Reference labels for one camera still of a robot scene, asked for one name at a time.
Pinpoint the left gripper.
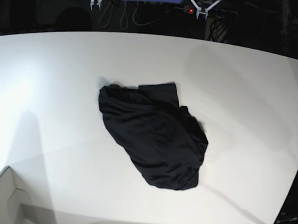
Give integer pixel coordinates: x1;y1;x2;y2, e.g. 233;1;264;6
189;0;222;19

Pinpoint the black t-shirt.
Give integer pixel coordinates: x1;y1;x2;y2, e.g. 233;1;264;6
98;83;208;190

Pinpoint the black power strip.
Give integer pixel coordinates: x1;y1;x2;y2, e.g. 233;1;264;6
181;5;239;18

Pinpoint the white cardboard box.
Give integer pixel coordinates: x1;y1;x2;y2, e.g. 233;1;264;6
0;165;61;224

